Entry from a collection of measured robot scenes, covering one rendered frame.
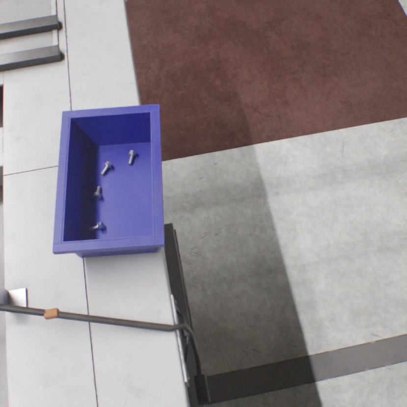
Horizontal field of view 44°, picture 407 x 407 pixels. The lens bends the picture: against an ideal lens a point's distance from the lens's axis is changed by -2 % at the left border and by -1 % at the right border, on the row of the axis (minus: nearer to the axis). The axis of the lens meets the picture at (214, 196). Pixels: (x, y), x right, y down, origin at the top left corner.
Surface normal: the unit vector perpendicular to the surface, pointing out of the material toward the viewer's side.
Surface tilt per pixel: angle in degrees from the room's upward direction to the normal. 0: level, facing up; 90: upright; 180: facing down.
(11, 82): 0
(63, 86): 0
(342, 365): 0
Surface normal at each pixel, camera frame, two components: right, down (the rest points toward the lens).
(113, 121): 0.07, 0.84
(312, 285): -0.01, -0.45
